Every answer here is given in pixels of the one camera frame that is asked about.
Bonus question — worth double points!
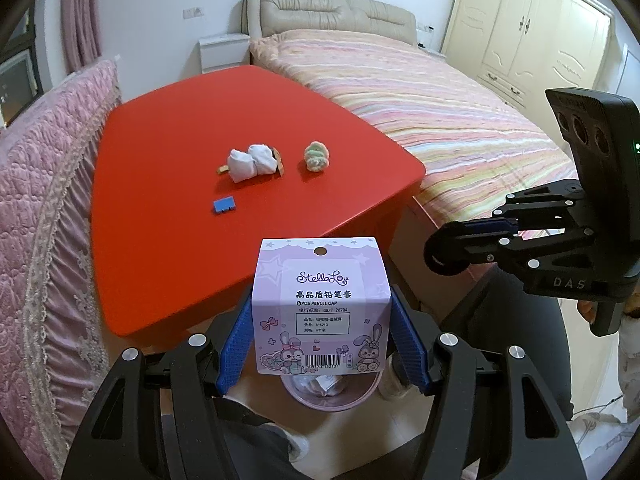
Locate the striped bed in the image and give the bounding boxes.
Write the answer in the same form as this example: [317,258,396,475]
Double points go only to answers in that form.
[249,30,581,281]

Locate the beige padded headboard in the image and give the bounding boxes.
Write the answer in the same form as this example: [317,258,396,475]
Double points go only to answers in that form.
[243,0,417,52]

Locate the cream wardrobe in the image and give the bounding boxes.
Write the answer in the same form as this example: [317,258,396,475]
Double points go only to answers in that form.
[440,0,614,111]

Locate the pink quilted lace cover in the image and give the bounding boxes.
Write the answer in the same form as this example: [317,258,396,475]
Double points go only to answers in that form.
[0,57,124,476]

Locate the pink trash bin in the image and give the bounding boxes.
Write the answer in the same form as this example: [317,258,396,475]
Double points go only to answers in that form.
[280,371,381,411]

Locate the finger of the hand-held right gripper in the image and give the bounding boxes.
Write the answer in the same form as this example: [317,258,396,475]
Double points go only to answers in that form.
[462,180,585,241]
[423,224,598,281]

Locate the pink curtain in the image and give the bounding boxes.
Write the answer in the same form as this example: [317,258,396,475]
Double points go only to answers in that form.
[60,0,104,74]

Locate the person's right hand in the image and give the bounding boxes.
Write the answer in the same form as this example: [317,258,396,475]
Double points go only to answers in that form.
[576,280,640,328]

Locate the purple cartoon pencil cap box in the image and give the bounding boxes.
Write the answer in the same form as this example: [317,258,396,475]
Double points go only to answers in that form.
[252,238,392,376]

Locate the dark framed window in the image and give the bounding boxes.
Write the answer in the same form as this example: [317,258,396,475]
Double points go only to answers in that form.
[0,10,42,128]

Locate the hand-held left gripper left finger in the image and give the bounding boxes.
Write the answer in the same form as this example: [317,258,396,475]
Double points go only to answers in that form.
[60,287,257,480]

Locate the white nightstand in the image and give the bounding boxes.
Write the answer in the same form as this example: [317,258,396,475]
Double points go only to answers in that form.
[199,33,250,74]

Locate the green pink paper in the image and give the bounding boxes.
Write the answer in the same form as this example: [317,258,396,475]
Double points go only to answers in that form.
[303,140,331,172]

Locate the red table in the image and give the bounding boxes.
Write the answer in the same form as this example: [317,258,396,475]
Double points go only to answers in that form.
[90,64,427,340]

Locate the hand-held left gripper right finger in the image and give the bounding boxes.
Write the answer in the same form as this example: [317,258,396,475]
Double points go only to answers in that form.
[390,285,589,480]

